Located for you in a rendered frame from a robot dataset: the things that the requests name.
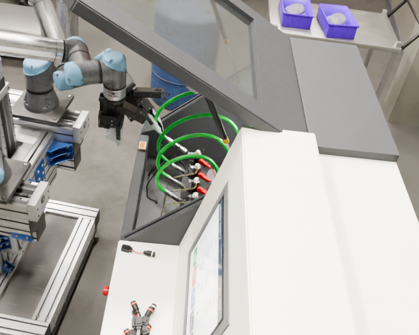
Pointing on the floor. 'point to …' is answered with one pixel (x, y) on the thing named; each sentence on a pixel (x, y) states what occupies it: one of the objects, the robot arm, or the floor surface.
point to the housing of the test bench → (365, 192)
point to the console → (275, 240)
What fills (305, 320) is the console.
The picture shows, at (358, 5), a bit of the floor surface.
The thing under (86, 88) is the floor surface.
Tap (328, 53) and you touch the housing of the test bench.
